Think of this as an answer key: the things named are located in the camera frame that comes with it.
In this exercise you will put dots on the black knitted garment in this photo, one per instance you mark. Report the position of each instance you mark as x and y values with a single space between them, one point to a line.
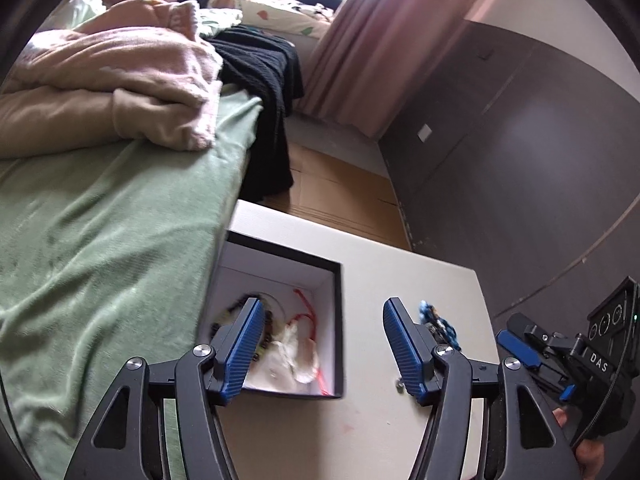
265 85

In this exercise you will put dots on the person's right hand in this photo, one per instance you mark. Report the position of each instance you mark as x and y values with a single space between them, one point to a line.
590 457

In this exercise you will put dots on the green blanket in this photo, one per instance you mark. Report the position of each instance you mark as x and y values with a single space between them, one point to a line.
100 240

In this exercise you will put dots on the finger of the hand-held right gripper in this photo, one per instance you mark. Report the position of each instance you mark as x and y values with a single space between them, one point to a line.
517 349
527 327

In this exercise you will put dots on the pink fleece blanket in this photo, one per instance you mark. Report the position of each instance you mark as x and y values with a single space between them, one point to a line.
110 75

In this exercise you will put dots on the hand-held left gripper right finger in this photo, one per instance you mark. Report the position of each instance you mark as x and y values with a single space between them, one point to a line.
403 356

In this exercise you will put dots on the white wall socket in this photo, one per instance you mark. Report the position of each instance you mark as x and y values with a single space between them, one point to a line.
424 132

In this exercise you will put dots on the white translucent pouch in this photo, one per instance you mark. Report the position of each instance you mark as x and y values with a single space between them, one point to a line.
295 355

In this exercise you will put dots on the dark brown wardrobe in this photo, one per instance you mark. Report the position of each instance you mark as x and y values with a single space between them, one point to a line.
525 160

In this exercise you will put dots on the black jewelry box white lining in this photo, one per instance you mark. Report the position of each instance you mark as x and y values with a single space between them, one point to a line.
327 320

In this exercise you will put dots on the printed white bedding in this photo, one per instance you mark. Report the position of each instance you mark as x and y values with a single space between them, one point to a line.
280 17

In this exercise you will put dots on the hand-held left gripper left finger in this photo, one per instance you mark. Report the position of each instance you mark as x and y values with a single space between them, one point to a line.
244 351

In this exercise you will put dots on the pink curtain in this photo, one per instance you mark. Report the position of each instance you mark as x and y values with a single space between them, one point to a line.
380 45

